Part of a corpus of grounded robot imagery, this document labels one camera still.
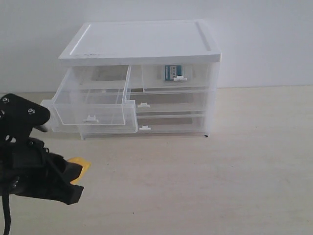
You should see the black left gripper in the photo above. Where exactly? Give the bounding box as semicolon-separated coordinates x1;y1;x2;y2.
0;138;84;205

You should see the yellow cheese wedge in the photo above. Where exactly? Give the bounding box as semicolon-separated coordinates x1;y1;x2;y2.
67;157;91;185

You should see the white teal labelled bottle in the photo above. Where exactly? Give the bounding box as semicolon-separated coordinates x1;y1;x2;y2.
164;65;185;82

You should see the clear bottom wide drawer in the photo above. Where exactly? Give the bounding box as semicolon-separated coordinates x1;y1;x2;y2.
77;114;207;138

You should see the clear wide drawer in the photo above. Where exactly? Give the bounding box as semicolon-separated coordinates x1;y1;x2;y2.
130;93;208;113
77;114;207;138

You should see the white plastic drawer cabinet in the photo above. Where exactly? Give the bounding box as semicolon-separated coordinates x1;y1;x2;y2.
58;20;223;141

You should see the clear middle wide drawer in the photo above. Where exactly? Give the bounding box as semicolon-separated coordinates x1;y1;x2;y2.
130;93;208;113

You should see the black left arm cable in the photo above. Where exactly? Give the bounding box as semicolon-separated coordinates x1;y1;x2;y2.
1;176;20;235

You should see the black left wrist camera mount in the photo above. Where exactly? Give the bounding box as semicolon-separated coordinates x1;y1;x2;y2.
0;94;51;144

